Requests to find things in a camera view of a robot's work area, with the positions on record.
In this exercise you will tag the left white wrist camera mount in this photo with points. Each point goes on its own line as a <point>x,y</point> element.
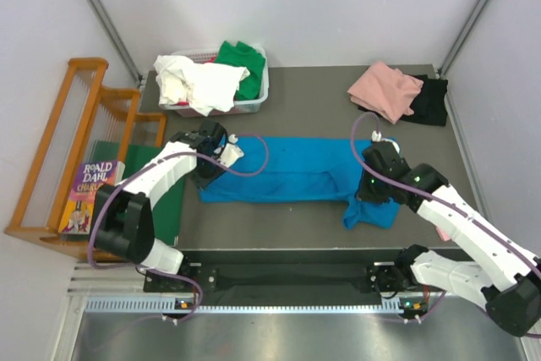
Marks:
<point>229,153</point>

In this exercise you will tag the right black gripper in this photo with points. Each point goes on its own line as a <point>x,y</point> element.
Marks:
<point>363,194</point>

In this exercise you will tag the right aluminium frame post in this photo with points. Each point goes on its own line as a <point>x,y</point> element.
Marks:
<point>467,28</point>

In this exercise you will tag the Roald Dahl book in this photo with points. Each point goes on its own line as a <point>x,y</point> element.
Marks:
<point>78,211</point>

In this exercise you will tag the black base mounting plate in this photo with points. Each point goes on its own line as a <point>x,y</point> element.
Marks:
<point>357,277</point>

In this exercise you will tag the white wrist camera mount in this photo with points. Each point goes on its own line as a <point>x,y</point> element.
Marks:
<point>229,153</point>
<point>377,136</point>

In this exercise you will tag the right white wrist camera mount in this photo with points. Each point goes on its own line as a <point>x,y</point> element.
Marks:
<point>377,136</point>

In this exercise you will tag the black folded t-shirt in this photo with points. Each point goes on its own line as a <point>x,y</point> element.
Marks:
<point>429,106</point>

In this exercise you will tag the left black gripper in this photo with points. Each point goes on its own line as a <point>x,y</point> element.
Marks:
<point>203,172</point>

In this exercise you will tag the pink folded t-shirt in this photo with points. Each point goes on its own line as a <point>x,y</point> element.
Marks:
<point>386,91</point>

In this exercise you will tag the left aluminium frame post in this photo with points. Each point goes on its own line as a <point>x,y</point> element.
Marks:
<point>106,22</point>

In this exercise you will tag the white t-shirt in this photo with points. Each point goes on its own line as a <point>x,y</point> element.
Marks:
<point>206,86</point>

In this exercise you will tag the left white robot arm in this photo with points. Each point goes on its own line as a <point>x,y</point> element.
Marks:
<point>123,223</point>

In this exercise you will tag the white plastic laundry basket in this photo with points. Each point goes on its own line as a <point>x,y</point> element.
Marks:
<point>239,106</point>

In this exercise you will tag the green t-shirt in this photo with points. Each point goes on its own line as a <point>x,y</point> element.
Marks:
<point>244,56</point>

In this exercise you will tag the aluminium frame post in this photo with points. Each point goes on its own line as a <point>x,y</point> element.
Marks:
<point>467,28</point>
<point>106,22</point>

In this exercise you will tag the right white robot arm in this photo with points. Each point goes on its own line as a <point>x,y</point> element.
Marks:
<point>500,276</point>

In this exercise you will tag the pink highlighter pen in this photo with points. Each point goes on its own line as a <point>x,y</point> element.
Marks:
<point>443,236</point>

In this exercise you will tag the blue t-shirt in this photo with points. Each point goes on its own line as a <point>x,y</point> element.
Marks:
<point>298,170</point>

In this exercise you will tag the wooden book rack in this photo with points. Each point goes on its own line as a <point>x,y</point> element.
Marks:
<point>85,115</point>

